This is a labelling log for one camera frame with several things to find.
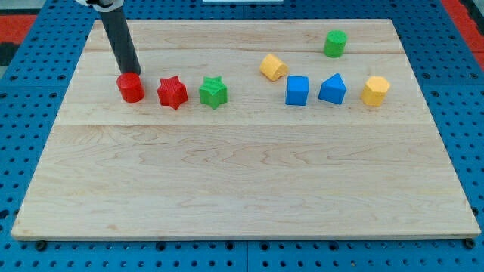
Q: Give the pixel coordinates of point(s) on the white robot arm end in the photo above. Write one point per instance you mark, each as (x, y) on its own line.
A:
(99, 3)

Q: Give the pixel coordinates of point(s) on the blue cube block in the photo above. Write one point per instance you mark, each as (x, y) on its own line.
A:
(297, 90)

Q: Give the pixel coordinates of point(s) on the light wooden board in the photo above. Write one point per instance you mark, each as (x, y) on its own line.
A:
(254, 168)

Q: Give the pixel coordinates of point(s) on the green star block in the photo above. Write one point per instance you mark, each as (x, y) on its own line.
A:
(213, 92)

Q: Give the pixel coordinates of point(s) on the red star block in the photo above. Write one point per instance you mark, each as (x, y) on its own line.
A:
(172, 92)

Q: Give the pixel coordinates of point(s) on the blue triangular prism block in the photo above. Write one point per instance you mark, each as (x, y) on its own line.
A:
(333, 90)

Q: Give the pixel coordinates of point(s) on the red cylinder block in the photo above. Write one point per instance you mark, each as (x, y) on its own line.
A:
(130, 87)

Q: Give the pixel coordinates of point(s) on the green cylinder block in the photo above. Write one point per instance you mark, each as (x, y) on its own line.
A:
(335, 43)

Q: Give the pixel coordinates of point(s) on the yellow hexagon block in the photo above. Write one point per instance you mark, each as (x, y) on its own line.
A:
(375, 90)

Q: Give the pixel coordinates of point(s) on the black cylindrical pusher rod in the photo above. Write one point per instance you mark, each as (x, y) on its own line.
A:
(116, 28)

